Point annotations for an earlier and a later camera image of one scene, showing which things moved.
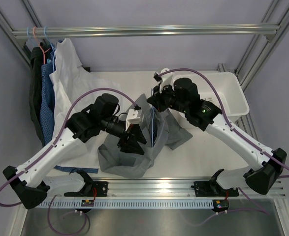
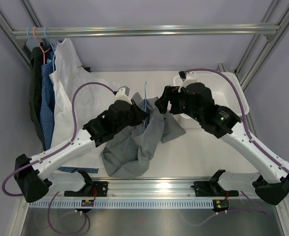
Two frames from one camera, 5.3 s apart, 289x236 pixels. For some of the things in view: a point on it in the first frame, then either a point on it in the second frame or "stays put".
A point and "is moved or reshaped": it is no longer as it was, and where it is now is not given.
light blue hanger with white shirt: (52, 45) stays put
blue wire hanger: (154, 127) → (145, 106)
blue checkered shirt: (47, 111) stays put
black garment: (37, 57) stays put
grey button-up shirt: (158, 129) is moved or reshaped
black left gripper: (131, 145) → (138, 113)
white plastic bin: (234, 100) stays put
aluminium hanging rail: (148, 30) stays put
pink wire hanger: (44, 51) stays put
